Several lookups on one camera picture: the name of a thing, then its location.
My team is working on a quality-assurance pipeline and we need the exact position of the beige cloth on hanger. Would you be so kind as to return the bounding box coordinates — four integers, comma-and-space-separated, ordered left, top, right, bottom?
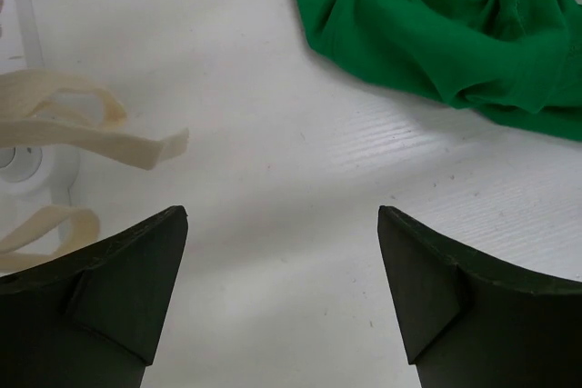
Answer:
0, 0, 190, 271

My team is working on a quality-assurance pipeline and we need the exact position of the green t shirt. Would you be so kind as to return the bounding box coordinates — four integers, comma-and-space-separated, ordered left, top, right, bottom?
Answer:
296, 0, 581, 141

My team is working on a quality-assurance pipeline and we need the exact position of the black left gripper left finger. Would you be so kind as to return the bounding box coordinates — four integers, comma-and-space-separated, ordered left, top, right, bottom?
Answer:
1, 205, 188, 388

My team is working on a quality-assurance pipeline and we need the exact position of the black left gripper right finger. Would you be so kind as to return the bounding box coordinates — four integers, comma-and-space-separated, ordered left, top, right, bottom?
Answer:
377, 206, 581, 388

